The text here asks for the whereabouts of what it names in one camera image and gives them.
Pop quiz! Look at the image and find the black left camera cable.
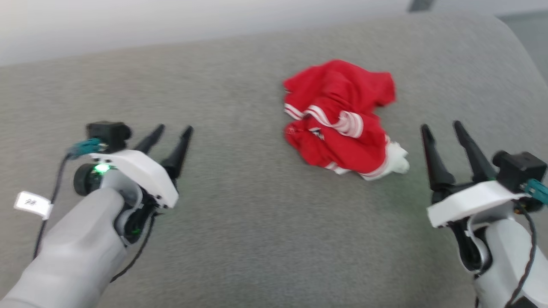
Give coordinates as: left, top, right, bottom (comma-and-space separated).
33, 153, 71, 260

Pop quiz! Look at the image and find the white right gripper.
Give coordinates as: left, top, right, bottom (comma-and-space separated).
420, 120, 532, 274

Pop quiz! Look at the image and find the white cable label tag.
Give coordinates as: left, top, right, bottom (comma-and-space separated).
14, 191, 54, 220

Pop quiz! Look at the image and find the black camera cable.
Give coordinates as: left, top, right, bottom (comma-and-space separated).
504, 201, 539, 308
33, 153, 71, 260

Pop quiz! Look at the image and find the black right camera cable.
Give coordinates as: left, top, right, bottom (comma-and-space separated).
504, 201, 539, 308

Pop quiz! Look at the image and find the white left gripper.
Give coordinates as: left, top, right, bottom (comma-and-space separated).
73, 124, 194, 245

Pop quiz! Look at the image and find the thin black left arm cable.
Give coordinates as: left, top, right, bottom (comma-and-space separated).
110, 212, 157, 283

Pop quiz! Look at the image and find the teal camera connector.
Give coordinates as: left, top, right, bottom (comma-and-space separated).
523, 178, 548, 205
68, 138, 107, 160

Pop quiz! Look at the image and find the teal left camera connector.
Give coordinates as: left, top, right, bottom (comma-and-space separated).
68, 138, 107, 160

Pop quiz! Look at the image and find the red garment with white stripes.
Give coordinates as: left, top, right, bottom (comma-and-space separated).
283, 59, 411, 181

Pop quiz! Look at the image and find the teal right camera connector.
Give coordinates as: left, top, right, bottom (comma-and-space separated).
523, 178, 548, 205

